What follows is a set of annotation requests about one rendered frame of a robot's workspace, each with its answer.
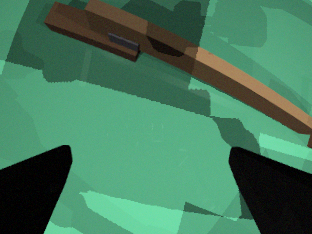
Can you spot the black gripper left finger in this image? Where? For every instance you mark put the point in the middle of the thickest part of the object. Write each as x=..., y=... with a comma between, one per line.
x=30, y=189

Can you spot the dark brown rectangular block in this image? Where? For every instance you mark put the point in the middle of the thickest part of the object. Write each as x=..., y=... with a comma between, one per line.
x=72, y=22

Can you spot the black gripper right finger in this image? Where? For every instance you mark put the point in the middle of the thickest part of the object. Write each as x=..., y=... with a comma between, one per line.
x=278, y=197

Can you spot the brown wooden rail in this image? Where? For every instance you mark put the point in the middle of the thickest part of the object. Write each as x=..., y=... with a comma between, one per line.
x=192, y=59

